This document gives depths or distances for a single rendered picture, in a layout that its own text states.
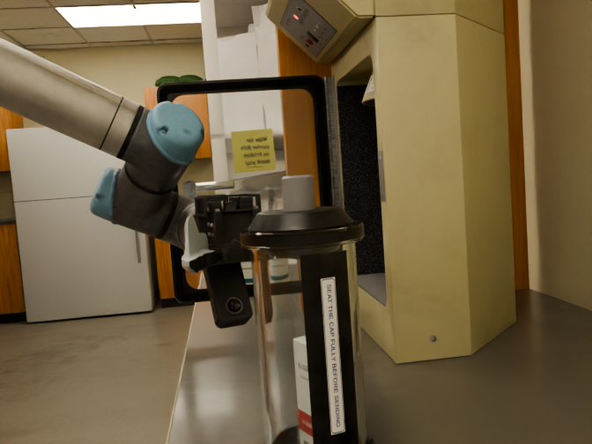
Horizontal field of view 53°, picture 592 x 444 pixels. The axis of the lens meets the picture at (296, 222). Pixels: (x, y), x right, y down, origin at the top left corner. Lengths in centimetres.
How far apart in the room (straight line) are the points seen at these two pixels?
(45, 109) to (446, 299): 57
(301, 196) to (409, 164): 34
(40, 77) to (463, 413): 61
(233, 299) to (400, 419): 25
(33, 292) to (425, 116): 539
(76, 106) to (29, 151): 515
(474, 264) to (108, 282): 513
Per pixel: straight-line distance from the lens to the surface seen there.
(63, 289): 593
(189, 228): 65
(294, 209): 50
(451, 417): 69
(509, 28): 132
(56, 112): 77
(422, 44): 84
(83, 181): 580
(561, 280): 129
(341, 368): 50
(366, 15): 83
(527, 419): 69
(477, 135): 90
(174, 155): 76
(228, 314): 74
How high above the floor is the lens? 121
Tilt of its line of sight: 5 degrees down
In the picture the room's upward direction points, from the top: 4 degrees counter-clockwise
